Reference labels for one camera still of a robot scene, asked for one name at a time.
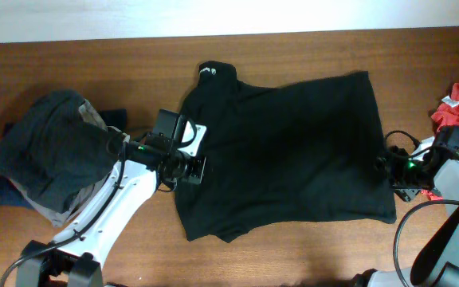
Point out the grey folded garment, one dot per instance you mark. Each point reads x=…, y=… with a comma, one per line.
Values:
x=80, y=201

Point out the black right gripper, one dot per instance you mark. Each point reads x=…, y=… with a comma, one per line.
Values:
x=390, y=161

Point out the navy folded garment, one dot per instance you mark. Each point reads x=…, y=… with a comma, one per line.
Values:
x=9, y=194

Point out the dark folded garment on pile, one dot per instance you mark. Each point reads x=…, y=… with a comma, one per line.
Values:
x=53, y=153

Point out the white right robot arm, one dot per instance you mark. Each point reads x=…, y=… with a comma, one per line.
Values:
x=434, y=165

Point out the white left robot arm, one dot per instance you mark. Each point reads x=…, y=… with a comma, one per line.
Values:
x=81, y=249

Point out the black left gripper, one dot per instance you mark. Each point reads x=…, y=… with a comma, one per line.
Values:
x=198, y=170

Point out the black polo shirt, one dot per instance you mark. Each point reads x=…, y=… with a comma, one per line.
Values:
x=304, y=152

